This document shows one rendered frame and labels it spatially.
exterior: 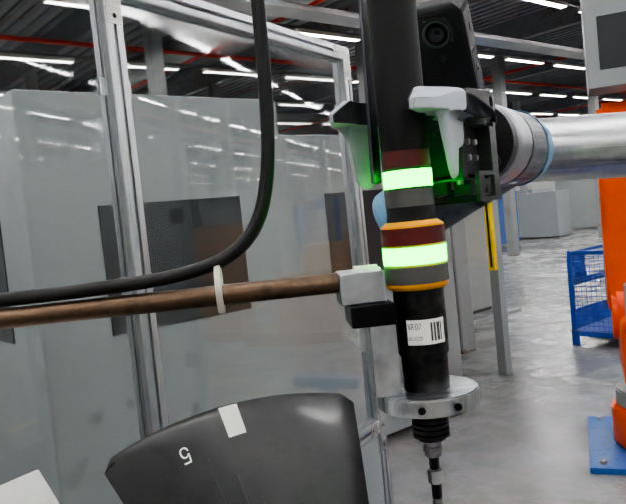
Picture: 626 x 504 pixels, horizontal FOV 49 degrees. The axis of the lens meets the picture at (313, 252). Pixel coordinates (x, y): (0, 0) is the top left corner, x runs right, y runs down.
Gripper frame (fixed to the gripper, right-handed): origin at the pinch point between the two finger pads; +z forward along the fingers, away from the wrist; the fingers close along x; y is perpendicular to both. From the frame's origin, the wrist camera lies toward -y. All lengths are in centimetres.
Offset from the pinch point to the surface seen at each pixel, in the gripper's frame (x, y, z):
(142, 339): 70, 25, -44
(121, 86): 71, -19, -47
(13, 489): 43, 31, 1
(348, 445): 10.7, 27.3, -10.2
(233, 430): 19.3, 24.9, -5.1
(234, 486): 17.1, 28.4, -1.9
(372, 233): 189, 23, -374
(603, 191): 47, 10, -403
